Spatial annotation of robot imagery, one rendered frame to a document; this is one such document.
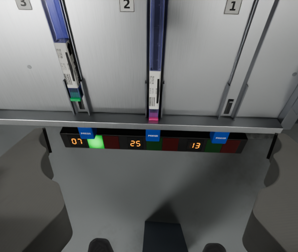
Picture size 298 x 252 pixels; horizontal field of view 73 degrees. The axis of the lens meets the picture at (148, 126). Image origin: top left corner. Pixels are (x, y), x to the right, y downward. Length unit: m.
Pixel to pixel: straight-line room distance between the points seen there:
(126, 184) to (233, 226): 0.58
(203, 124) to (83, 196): 0.92
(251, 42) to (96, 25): 0.18
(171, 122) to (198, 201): 0.85
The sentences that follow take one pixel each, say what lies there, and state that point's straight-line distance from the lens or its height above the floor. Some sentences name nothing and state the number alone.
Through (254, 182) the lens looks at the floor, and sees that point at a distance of 1.19.
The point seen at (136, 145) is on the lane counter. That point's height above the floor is 0.65.
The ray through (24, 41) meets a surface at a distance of 0.30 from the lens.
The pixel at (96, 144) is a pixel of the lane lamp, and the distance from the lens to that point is 0.40.
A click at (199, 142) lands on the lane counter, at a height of 0.66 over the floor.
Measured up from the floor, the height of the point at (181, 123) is 0.73.
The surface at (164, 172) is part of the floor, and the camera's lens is 1.06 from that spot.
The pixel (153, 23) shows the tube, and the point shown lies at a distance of 0.24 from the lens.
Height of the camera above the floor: 1.03
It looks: 89 degrees down
